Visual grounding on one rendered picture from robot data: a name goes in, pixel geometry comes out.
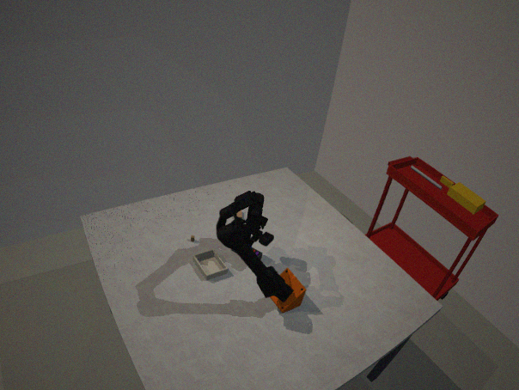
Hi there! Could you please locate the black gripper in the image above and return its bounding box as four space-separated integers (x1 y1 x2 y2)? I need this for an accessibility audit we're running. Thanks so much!
238 217 274 246

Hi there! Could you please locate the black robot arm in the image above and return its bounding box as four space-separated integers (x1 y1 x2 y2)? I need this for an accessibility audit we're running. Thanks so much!
217 191 293 302

